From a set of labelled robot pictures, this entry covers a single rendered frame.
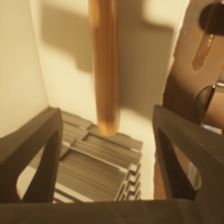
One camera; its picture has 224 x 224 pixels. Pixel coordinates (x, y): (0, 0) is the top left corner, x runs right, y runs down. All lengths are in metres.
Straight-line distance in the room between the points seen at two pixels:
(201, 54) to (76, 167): 0.18
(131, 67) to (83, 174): 0.13
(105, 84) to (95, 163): 0.10
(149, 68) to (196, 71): 0.05
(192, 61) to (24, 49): 0.19
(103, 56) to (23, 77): 0.13
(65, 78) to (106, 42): 0.11
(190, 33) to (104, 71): 0.08
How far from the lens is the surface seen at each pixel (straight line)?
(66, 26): 0.25
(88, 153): 0.26
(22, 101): 0.30
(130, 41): 0.22
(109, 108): 0.22
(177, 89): 0.22
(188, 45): 0.20
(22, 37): 0.28
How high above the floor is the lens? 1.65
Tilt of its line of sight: 46 degrees down
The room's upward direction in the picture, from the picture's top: 141 degrees counter-clockwise
